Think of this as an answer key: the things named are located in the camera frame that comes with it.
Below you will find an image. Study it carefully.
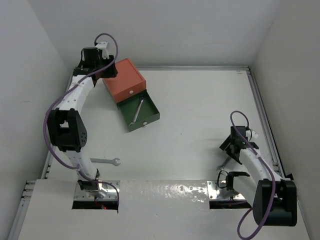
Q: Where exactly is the silver combination wrench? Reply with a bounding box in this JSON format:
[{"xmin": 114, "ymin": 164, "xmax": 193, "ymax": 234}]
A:
[{"xmin": 216, "ymin": 157, "xmax": 232, "ymax": 171}]

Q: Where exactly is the silver ring wrench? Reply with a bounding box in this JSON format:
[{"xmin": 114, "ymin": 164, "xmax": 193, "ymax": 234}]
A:
[{"xmin": 129, "ymin": 96, "xmax": 145, "ymax": 126}]

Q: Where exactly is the green bottom drawer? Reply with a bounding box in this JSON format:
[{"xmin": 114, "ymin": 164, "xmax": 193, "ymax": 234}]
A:
[{"xmin": 117, "ymin": 90, "xmax": 160, "ymax": 132}]

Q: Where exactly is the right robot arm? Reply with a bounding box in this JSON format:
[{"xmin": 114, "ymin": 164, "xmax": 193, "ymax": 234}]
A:
[{"xmin": 220, "ymin": 126, "xmax": 297, "ymax": 227}]

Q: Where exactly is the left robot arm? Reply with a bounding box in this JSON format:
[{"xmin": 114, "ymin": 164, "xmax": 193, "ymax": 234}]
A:
[{"xmin": 46, "ymin": 42, "xmax": 117, "ymax": 198}]

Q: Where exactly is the orange drawer cabinet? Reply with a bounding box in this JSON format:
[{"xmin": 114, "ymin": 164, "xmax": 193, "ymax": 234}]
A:
[{"xmin": 102, "ymin": 58, "xmax": 147, "ymax": 103}]

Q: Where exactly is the silver open-end wrench left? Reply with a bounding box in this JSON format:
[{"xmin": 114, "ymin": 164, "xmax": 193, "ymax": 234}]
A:
[{"xmin": 90, "ymin": 158, "xmax": 121, "ymax": 166}]

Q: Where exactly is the white foam front board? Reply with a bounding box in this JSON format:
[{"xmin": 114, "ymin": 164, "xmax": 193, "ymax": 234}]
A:
[{"xmin": 18, "ymin": 178, "xmax": 311, "ymax": 240}]

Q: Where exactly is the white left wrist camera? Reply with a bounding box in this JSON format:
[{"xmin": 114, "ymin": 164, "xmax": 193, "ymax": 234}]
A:
[{"xmin": 95, "ymin": 41, "xmax": 109, "ymax": 59}]

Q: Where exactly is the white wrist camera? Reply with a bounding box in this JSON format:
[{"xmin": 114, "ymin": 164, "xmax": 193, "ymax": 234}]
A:
[
  {"xmin": 245, "ymin": 128, "xmax": 259, "ymax": 140},
  {"xmin": 95, "ymin": 41, "xmax": 109, "ymax": 59}
]

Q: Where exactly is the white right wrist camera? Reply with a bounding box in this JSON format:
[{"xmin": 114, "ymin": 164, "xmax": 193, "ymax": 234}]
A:
[{"xmin": 245, "ymin": 128, "xmax": 259, "ymax": 140}]

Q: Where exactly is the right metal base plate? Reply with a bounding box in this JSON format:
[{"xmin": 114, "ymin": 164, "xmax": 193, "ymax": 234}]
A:
[{"xmin": 207, "ymin": 180, "xmax": 245, "ymax": 201}]

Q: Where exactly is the metal base plate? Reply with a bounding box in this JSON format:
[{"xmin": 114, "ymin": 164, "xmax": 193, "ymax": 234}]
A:
[
  {"xmin": 207, "ymin": 180, "xmax": 245, "ymax": 201},
  {"xmin": 74, "ymin": 180, "xmax": 120, "ymax": 201}
]

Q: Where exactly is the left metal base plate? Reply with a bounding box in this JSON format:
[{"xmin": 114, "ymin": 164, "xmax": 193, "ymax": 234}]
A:
[{"xmin": 74, "ymin": 180, "xmax": 120, "ymax": 201}]

